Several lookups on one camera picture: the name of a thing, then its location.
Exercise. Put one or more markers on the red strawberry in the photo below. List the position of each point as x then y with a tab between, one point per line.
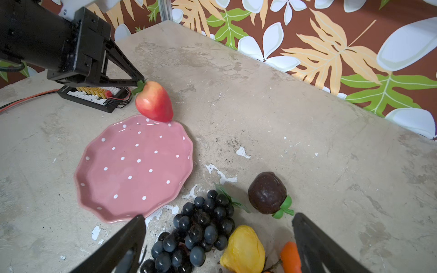
153	101

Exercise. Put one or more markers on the yellow lemon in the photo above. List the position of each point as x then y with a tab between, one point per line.
245	253

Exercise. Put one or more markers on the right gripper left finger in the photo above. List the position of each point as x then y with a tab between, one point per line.
120	254

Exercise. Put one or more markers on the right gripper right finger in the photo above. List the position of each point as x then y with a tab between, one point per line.
318	252

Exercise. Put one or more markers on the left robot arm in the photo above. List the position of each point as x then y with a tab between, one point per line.
31	34

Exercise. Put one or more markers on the orange tangerine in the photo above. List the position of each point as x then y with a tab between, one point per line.
290	258

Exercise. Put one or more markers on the pink polka dot plate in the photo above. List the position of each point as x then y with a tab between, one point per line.
134	167

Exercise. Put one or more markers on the dark purple mangosteen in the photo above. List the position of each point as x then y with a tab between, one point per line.
268	195

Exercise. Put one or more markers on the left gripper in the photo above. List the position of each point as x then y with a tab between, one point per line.
88	51

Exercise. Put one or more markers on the black grape bunch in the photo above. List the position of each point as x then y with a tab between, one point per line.
203	225

